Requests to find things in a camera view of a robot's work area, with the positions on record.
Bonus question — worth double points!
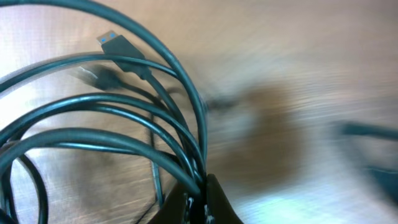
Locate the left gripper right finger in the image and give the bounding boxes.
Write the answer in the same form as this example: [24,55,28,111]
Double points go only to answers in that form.
[205,174,243,224]

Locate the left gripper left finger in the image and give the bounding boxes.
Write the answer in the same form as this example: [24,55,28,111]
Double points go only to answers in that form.
[147,183,194,224]

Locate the thin black micro USB cable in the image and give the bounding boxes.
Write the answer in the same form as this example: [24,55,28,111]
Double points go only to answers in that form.
[70,63,193,224]

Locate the black USB-A cable blue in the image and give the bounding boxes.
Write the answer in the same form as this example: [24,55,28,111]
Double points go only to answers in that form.
[1,1,208,223]

